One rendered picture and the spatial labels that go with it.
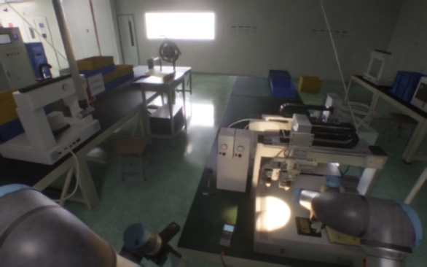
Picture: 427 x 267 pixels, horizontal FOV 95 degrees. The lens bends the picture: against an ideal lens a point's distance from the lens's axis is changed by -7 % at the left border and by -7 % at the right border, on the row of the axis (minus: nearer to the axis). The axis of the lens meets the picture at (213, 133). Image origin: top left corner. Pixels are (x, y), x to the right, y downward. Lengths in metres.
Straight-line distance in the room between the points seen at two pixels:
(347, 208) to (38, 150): 2.28
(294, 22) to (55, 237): 8.17
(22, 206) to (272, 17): 8.06
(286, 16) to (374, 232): 7.82
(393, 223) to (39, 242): 0.73
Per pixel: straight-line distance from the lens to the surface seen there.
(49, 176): 2.27
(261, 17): 8.17
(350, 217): 0.67
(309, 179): 1.76
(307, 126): 1.22
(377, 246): 0.70
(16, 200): 0.47
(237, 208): 1.55
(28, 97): 2.12
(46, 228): 0.40
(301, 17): 8.30
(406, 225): 0.72
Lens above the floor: 1.90
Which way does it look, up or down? 28 degrees down
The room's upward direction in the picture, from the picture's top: 1 degrees clockwise
